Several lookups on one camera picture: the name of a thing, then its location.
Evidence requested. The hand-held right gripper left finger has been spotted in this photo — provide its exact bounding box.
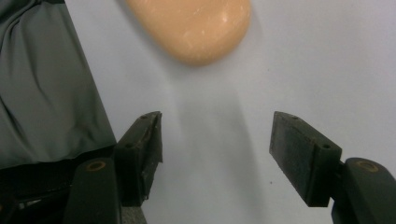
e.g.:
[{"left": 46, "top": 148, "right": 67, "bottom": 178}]
[{"left": 113, "top": 110, "right": 163, "bottom": 208}]

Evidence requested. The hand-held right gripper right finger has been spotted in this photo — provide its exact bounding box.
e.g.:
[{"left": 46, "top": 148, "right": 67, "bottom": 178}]
[{"left": 269, "top": 111, "right": 343, "bottom": 208}]

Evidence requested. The grey cloth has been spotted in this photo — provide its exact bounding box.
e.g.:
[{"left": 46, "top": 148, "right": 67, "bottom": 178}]
[{"left": 0, "top": 0, "right": 118, "bottom": 171}]

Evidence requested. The orange soap bar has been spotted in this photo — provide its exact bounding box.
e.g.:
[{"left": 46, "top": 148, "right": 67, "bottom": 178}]
[{"left": 123, "top": 0, "right": 252, "bottom": 67}]

